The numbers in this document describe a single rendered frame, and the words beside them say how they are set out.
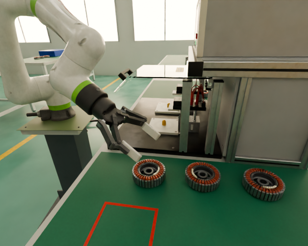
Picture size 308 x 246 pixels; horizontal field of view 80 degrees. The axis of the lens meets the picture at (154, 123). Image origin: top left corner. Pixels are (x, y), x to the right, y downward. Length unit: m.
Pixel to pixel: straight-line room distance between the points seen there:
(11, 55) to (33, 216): 1.16
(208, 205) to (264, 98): 0.37
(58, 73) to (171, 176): 0.49
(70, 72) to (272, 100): 0.63
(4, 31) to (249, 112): 0.97
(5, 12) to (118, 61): 5.10
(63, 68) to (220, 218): 0.62
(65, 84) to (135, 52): 5.17
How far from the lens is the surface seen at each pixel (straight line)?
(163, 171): 0.62
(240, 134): 0.72
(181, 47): 5.55
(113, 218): 0.57
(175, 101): 0.83
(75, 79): 0.63
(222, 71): 0.61
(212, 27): 0.71
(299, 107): 0.73
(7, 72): 1.07
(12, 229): 1.75
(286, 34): 0.76
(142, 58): 5.73
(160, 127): 0.89
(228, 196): 0.63
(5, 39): 1.01
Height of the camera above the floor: 1.20
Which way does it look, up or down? 26 degrees down
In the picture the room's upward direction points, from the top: 1 degrees counter-clockwise
